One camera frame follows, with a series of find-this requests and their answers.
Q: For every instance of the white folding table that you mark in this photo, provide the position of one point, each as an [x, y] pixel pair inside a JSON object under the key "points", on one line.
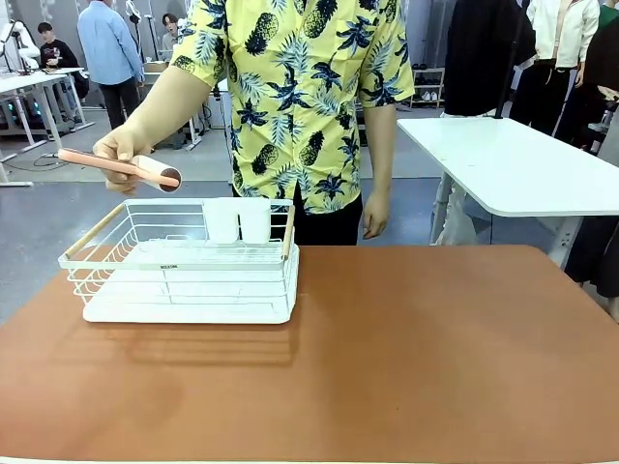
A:
{"points": [[512, 164]]}

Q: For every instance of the person's right forearm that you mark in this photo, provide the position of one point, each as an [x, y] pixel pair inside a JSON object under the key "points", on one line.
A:
{"points": [[169, 104]]}

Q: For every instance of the yellow pineapple print shirt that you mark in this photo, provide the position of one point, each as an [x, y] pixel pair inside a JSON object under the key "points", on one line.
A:
{"points": [[295, 92]]}

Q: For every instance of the seated man in black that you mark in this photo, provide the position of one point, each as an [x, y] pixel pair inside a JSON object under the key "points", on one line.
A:
{"points": [[55, 54]]}

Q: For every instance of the man in blue shirt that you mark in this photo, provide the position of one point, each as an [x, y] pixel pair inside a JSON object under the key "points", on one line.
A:
{"points": [[110, 53]]}

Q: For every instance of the white shoe rack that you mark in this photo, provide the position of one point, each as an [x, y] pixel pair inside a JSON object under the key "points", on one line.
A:
{"points": [[428, 88]]}

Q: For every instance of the black hanging garment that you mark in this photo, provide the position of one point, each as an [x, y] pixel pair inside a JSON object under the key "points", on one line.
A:
{"points": [[479, 53]]}

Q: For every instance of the mannequin in white jacket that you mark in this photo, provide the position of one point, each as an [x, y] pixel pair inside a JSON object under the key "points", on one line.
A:
{"points": [[556, 53]]}

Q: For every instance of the white cutlery holder cup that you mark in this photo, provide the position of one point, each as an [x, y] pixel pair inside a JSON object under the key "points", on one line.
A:
{"points": [[220, 220], [254, 220]]}

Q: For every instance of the person's right hand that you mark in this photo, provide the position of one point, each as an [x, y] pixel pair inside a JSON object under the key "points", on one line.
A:
{"points": [[121, 145]]}

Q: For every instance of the black trousers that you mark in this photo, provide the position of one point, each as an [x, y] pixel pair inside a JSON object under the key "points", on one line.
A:
{"points": [[329, 222]]}

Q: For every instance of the seated man in grey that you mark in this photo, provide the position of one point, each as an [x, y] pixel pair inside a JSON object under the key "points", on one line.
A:
{"points": [[170, 35]]}

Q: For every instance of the white desk with legs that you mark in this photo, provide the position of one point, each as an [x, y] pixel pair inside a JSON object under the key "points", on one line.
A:
{"points": [[34, 96]]}

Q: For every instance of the white drain tray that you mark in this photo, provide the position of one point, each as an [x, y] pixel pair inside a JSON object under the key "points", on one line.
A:
{"points": [[193, 311]]}

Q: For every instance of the person's left forearm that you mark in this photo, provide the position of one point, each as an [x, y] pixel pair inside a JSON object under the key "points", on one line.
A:
{"points": [[380, 145]]}

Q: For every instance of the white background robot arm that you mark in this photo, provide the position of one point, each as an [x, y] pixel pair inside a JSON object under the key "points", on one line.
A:
{"points": [[19, 46]]}

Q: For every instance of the person's left hand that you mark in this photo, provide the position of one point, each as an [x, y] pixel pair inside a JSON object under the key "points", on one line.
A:
{"points": [[376, 218]]}

